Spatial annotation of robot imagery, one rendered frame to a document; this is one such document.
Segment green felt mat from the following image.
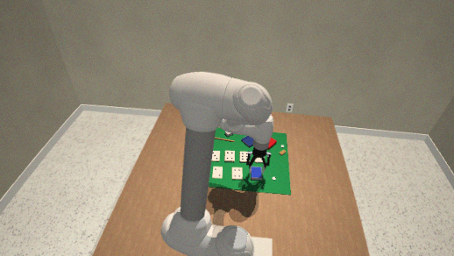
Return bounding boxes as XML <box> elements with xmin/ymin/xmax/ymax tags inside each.
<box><xmin>209</xmin><ymin>127</ymin><xmax>291</xmax><ymax>195</ymax></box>

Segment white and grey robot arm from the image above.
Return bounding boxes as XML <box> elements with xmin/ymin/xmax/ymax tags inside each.
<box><xmin>161</xmin><ymin>72</ymin><xmax>273</xmax><ymax>256</ymax></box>

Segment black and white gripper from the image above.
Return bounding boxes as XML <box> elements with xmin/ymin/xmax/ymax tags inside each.
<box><xmin>246</xmin><ymin>147</ymin><xmax>271</xmax><ymax>174</ymax></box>

